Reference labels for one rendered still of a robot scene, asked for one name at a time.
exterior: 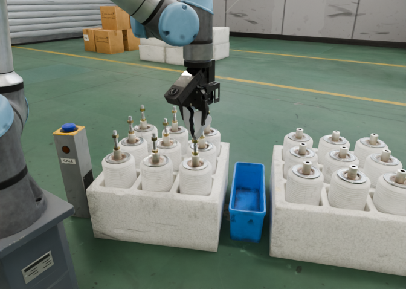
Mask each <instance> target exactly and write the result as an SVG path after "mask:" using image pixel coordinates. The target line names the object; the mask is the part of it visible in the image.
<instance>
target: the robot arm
mask: <svg viewBox="0 0 406 289"><path fill-rule="evenodd" d="M110 1H112V2H113V3H114V4H116V5H117V6H119V7H120V8H121V9H122V10H124V11H125V12H126V13H128V14H129V15H130V23H131V28H132V32H133V34H134V36H135V37H136V38H146V39H148V38H156V39H159V40H161V41H164V42H165V43H167V44H168V45H171V46H178V47H182V46H183V59H184V66H185V67H188V68H187V69H186V70H185V71H184V72H183V73H182V75H181V76H180V77H179V78H178V80H177V81H176V82H175V83H174V84H173V85H172V86H171V87H170V88H169V90H168V91H167V92H166V93H165V94H164V97H165V99H166V100H167V103H169V104H173V105H177V106H179V110H180V113H181V116H182V119H183V121H184V123H185V126H186V128H187V130H188V132H189V133H190V135H191V137H192V138H193V135H194V136H195V138H196V139H197V140H198V139H199V138H200V136H201V135H202V133H203V131H204V129H205V128H206V127H207V126H208V125H209V124H210V123H211V121H212V117H211V116H209V115H208V113H209V105H210V104H212V103H213V99H214V103H216V102H219V101H220V83H219V82H215V59H212V58H213V15H214V13H213V0H181V2H178V1H177V0H110ZM216 89H218V98H216ZM213 91H214V94H213ZM195 109H198V111H195ZM28 113H29V107H28V102H27V99H26V97H25V95H24V83H23V79H22V77H21V76H19V75H18V74H16V73H15V71H14V68H13V57H12V50H11V39H10V28H9V21H8V10H7V0H0V239H2V238H6V237H9V236H11V235H14V234H16V233H19V232H21V231H23V230H24V229H26V228H28V227H29V226H31V225H32V224H34V223H35V222H36V221H37V220H38V219H39V218H40V217H41V216H42V215H43V214H44V212H45V210H46V208H47V201H46V198H45V194H44V192H43V190H42V189H41V188H40V187H39V185H38V184H37V183H36V182H35V180H34V179H33V177H32V176H31V175H30V173H29V172H28V169H27V165H26V162H25V158H24V153H23V151H22V146H21V141H20V138H21V134H22V131H23V128H24V125H25V123H26V121H27V118H28ZM193 125H195V126H194V127H195V130H194V128H193Z"/></svg>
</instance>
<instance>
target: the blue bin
mask: <svg viewBox="0 0 406 289"><path fill-rule="evenodd" d="M229 213H230V239H232V240H234V241H244V242H254V243H259V242H260V239H261V234H262V227H263V219H264V216H265V215H266V196H265V167H264V165H263V164H260V163H246V162H236V163H235V165H234V174H233V182H232V187H231V195H230V203H229Z"/></svg>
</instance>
